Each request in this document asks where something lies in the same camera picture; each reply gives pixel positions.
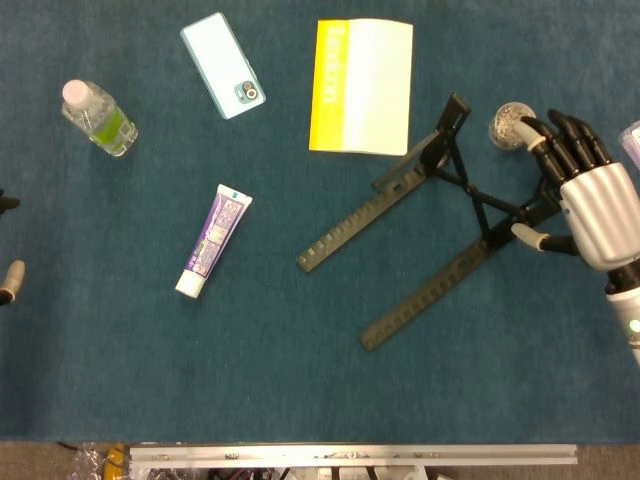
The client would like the clear jar of paper clips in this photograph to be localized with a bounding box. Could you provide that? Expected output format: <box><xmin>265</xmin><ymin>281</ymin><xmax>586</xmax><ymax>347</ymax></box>
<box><xmin>488</xmin><ymin>101</ymin><xmax>536</xmax><ymax>151</ymax></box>

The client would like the clear bottle with green label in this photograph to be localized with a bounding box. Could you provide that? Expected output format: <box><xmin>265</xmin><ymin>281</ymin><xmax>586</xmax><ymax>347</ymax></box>
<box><xmin>60</xmin><ymin>78</ymin><xmax>140</xmax><ymax>158</ymax></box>

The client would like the yellow and white booklet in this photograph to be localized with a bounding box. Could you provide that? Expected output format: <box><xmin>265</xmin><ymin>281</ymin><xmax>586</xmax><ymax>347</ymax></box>
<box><xmin>308</xmin><ymin>18</ymin><xmax>415</xmax><ymax>157</ymax></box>

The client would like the purple and white toothpaste tube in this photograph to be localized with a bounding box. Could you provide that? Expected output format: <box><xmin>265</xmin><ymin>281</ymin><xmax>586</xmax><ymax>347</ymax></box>
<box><xmin>174</xmin><ymin>183</ymin><xmax>254</xmax><ymax>300</ymax></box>

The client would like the aluminium profile rail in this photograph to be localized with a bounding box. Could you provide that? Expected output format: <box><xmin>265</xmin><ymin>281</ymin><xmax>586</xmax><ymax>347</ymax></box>
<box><xmin>128</xmin><ymin>443</ymin><xmax>579</xmax><ymax>470</ymax></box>

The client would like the right silver and black robot hand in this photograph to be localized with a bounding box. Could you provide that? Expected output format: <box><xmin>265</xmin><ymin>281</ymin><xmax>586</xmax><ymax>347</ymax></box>
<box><xmin>510</xmin><ymin>108</ymin><xmax>640</xmax><ymax>294</ymax></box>

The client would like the teal felt table cloth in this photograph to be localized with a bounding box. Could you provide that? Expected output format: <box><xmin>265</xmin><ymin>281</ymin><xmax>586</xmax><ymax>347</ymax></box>
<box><xmin>0</xmin><ymin>0</ymin><xmax>640</xmax><ymax>444</ymax></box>

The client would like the yellow plastic object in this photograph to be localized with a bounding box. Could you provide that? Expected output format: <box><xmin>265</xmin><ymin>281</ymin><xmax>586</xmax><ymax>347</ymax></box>
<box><xmin>107</xmin><ymin>443</ymin><xmax>126</xmax><ymax>480</ymax></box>

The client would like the crumpled clear plastic bag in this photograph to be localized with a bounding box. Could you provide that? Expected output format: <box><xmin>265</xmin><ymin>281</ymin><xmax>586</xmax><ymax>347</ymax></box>
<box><xmin>67</xmin><ymin>444</ymin><xmax>114</xmax><ymax>480</ymax></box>

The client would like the left silver and black robot hand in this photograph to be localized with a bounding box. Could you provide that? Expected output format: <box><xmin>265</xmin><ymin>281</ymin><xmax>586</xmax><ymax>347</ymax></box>
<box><xmin>0</xmin><ymin>188</ymin><xmax>26</xmax><ymax>307</ymax></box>

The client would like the light blue smartphone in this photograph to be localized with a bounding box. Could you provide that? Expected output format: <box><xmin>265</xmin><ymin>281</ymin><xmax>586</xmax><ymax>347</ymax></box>
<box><xmin>179</xmin><ymin>11</ymin><xmax>267</xmax><ymax>121</ymax></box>

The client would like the black folding laptop stand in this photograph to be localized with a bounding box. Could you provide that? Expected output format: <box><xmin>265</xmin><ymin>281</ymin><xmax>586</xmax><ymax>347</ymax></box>
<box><xmin>296</xmin><ymin>91</ymin><xmax>569</xmax><ymax>354</ymax></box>

